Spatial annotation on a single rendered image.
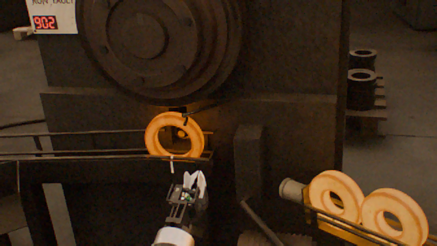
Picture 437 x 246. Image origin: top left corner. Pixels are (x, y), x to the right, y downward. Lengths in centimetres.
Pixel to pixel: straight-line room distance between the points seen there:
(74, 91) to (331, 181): 88
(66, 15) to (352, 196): 99
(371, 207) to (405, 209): 9
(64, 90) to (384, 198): 105
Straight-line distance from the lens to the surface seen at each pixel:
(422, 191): 266
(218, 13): 123
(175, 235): 111
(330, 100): 141
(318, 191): 127
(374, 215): 119
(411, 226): 115
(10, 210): 159
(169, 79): 125
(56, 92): 166
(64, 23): 159
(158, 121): 144
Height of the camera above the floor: 143
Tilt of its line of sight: 26 degrees down
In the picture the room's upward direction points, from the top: 4 degrees counter-clockwise
